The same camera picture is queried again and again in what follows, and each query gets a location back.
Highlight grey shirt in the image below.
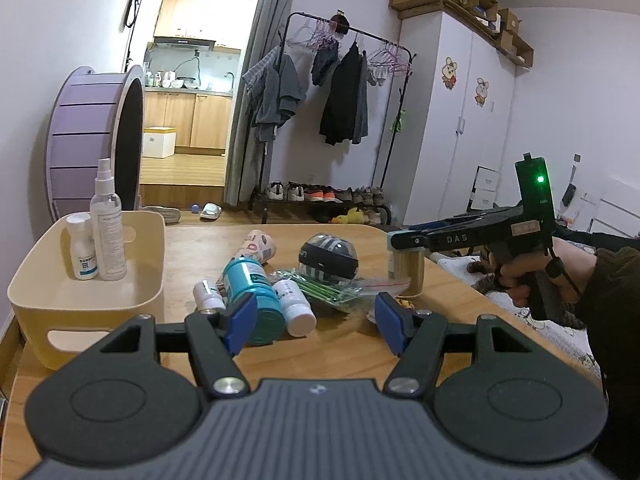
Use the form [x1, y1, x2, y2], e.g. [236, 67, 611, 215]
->
[242, 45, 307, 143]

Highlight grey slipper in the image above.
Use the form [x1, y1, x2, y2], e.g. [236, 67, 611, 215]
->
[142, 206, 182, 225]

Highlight dark blue shorts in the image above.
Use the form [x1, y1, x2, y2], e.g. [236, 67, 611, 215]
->
[311, 40, 342, 87]

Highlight person's right forearm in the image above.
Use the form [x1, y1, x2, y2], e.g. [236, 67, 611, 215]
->
[575, 245, 640, 480]

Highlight wooden kitchen base cabinet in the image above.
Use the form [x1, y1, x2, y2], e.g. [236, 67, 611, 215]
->
[142, 91, 235, 155]

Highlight person's right hand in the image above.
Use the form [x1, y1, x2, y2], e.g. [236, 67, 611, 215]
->
[492, 236, 599, 311]

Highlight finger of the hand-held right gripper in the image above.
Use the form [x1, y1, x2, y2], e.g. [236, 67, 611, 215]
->
[389, 229, 432, 252]
[407, 219, 453, 234]

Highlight range hood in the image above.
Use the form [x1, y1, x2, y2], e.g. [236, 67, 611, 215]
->
[153, 36, 217, 50]

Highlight black gyro ball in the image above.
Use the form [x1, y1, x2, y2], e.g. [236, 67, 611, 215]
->
[298, 233, 357, 281]

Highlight row of shoes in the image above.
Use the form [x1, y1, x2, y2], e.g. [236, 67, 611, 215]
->
[264, 181, 388, 225]

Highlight black wall-hung cable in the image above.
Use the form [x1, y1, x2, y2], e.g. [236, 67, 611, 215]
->
[124, 0, 146, 28]

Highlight white bottle with blue label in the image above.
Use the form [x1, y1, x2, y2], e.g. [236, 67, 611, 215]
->
[66, 213, 98, 281]

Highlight group of white dishes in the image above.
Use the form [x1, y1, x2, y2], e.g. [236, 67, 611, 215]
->
[145, 70, 201, 90]

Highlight white board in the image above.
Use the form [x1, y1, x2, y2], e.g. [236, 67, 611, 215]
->
[575, 175, 640, 237]

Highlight stick jar with grey-blue lid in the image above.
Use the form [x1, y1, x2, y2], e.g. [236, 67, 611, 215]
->
[386, 232, 426, 297]

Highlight wooden desktop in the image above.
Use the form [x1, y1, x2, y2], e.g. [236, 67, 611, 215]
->
[0, 224, 603, 480]

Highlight small white pill bottle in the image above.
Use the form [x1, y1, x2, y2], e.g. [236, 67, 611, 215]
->
[193, 280, 228, 313]
[271, 280, 317, 337]

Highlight teal plastic bottle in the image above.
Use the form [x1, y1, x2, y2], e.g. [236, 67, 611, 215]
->
[221, 256, 284, 347]

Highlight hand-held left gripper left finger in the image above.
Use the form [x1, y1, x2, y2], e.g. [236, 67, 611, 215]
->
[92, 292, 257, 401]

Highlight bag of green cotton swabs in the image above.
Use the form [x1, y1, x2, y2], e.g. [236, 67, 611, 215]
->
[270, 269, 416, 313]

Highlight pink patterned tube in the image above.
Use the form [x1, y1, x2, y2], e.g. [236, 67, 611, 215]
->
[236, 229, 277, 266]

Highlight wooden kitchen wall cabinet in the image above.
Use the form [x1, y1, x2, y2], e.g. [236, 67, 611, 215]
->
[155, 0, 253, 51]

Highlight long brown cardboard tray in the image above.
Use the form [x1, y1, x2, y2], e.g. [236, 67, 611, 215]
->
[400, 0, 533, 68]

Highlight purple cat exercise wheel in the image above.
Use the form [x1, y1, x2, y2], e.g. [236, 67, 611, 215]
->
[45, 65, 146, 223]

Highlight white foam box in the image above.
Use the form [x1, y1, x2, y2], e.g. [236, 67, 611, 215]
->
[142, 126, 177, 159]

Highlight clear spray bottle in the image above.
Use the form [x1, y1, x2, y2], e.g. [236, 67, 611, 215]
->
[90, 158, 128, 282]

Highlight bunch of pink hangers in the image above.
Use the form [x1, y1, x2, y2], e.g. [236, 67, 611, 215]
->
[290, 19, 341, 52]
[367, 42, 413, 76]

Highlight black clothes rack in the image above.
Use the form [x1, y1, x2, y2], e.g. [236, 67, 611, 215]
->
[247, 11, 418, 226]

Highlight cream plastic storage basket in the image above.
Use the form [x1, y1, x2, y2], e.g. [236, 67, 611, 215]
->
[7, 210, 167, 372]

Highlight grey curtain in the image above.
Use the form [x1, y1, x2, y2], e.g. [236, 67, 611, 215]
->
[225, 0, 301, 208]

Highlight white wardrobe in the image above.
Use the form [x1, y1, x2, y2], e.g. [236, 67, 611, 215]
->
[395, 7, 518, 226]

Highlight black coat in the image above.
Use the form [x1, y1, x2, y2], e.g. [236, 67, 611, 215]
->
[319, 42, 369, 147]

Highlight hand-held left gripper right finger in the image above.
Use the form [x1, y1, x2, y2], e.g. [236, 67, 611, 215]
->
[374, 291, 538, 401]

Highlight white drawer boxes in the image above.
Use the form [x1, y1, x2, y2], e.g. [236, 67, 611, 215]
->
[467, 165, 501, 211]

